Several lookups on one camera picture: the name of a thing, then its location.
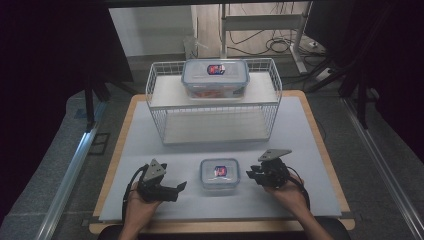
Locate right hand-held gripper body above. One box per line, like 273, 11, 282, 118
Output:
255, 148, 293, 189

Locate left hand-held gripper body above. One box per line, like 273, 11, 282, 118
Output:
136, 158, 180, 203

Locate small clear plastic container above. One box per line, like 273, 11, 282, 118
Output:
199, 157, 242, 192

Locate white wire shelf rack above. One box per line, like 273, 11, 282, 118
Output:
145, 57, 284, 146

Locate large clear plastic container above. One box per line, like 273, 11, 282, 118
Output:
180, 58, 251, 101

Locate person's right hand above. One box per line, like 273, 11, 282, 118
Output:
264, 176, 309, 217

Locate person's left hand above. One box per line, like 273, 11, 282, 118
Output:
127, 189, 163, 225

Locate white table mat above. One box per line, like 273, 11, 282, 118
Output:
98, 96, 343, 223

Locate person's dark clothing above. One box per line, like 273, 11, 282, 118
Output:
97, 216, 352, 240

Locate black stand legs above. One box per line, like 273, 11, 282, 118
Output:
304, 58, 373, 131
82, 75, 134, 133

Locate clear plastic bag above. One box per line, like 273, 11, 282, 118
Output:
182, 34, 209, 61

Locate white panel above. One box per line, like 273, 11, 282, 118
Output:
108, 5, 198, 58

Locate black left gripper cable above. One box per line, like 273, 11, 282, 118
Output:
121, 163, 149, 223

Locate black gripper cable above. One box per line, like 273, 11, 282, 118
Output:
285, 165, 312, 212
121, 163, 149, 223

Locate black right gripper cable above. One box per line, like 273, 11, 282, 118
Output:
285, 165, 312, 212

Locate black square floor frame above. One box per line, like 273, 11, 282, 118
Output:
87, 132, 111, 156

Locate aluminium floor rail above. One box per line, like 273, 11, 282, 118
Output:
342, 97, 424, 240
34, 100, 108, 240

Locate tangle of black floor cables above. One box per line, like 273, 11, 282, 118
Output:
229, 29, 303, 57

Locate white metal desk frame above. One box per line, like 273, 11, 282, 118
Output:
219, 2, 309, 75

